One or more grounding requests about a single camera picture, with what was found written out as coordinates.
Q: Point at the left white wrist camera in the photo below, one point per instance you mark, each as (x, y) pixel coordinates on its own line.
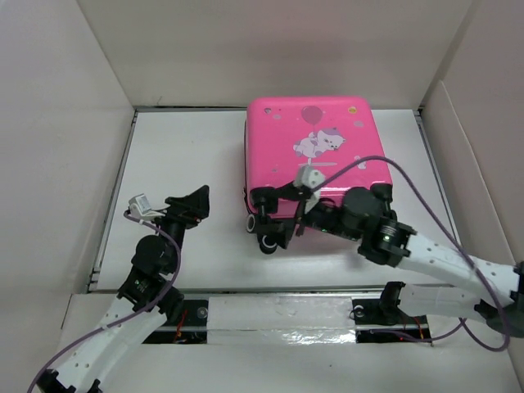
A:
(139, 208)

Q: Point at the pink hard-shell suitcase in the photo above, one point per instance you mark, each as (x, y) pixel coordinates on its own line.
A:
(336, 135)

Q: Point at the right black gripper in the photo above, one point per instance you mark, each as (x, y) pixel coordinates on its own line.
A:
(281, 232)

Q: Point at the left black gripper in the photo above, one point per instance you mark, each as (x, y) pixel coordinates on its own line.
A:
(190, 209)

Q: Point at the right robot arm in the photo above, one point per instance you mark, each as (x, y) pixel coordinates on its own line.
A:
(473, 288)

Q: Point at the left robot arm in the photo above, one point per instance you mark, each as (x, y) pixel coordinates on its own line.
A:
(145, 300)

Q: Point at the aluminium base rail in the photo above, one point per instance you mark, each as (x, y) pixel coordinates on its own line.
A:
(287, 319)

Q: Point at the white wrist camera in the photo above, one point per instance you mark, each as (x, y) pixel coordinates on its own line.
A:
(308, 177)
(139, 208)

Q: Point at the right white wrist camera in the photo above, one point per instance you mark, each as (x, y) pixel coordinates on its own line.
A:
(308, 177)

